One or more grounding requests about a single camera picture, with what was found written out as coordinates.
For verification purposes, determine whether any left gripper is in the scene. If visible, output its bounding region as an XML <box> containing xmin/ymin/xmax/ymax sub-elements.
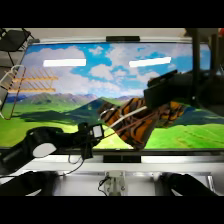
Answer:
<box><xmin>78</xmin><ymin>122</ymin><xmax>105</xmax><ymax>144</ymax></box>

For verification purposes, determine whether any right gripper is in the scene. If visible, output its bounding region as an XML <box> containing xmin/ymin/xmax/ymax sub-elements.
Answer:
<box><xmin>143</xmin><ymin>69</ymin><xmax>196</xmax><ymax>110</ymax></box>

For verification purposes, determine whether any orange grey striped shirt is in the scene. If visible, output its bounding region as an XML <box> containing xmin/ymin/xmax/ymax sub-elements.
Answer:
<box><xmin>97</xmin><ymin>97</ymin><xmax>188</xmax><ymax>151</ymax></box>

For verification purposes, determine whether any wooden rack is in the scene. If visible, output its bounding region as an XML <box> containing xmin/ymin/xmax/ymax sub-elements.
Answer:
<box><xmin>6</xmin><ymin>65</ymin><xmax>60</xmax><ymax>94</ymax></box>

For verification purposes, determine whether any black chair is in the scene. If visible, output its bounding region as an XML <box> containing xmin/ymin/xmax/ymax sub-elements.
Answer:
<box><xmin>0</xmin><ymin>28</ymin><xmax>33</xmax><ymax>67</ymax></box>

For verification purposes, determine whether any black cable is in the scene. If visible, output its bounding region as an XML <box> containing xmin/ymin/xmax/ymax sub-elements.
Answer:
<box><xmin>97</xmin><ymin>176</ymin><xmax>113</xmax><ymax>197</ymax></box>
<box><xmin>64</xmin><ymin>151</ymin><xmax>88</xmax><ymax>177</ymax></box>

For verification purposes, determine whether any silver frame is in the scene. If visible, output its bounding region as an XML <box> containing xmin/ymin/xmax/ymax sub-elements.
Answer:
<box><xmin>0</xmin><ymin>152</ymin><xmax>224</xmax><ymax>197</ymax></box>

